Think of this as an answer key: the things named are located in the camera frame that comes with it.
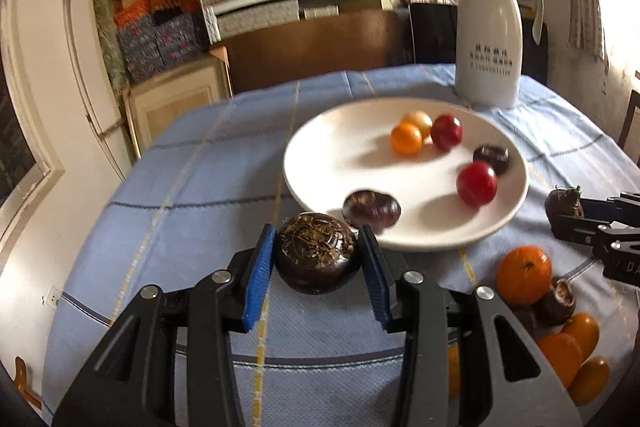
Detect dark chestnut right plate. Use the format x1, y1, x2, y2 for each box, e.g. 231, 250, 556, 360
473, 144, 511, 176

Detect patterned fabric boxes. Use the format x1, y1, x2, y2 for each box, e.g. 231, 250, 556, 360
114, 0, 206, 83

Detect red cherry tomato front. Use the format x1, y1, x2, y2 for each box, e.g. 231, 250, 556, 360
456, 160, 498, 208

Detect red cherry tomato back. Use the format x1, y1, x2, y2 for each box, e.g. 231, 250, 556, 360
431, 114, 463, 152

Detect small orange tomato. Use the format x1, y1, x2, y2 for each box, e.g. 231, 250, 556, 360
390, 121, 423, 156

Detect window with white frame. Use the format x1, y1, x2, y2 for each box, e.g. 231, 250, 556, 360
1, 0, 65, 263

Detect brown wooden board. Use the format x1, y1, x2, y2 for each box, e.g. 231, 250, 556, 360
221, 10, 412, 94

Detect white round plate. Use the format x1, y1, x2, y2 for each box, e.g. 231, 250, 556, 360
283, 98, 528, 251

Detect wooden chair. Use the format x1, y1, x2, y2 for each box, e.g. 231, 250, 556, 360
617, 90, 640, 150

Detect orange kumquat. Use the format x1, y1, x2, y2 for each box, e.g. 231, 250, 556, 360
537, 333, 582, 388
561, 312, 600, 361
567, 357, 611, 407

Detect white thermos jug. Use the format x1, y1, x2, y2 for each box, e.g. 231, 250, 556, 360
454, 0, 544, 108

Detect brown chestnut on cloth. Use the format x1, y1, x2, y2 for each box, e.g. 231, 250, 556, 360
534, 279, 576, 327

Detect dark chestnut front plate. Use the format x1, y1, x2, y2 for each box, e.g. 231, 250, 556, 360
342, 190, 401, 232

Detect yellow cherry tomato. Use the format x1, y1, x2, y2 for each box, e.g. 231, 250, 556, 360
401, 110, 433, 141

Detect dark brown water chestnut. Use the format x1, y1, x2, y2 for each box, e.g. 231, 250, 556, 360
273, 212, 361, 295

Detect large orange tangerine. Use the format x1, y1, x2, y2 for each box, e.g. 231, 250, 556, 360
496, 245, 552, 307

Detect red cherry tomato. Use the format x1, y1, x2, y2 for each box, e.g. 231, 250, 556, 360
431, 114, 463, 152
456, 160, 498, 208

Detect dark chestnut plate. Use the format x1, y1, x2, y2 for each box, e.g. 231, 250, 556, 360
473, 144, 511, 176
342, 190, 401, 232

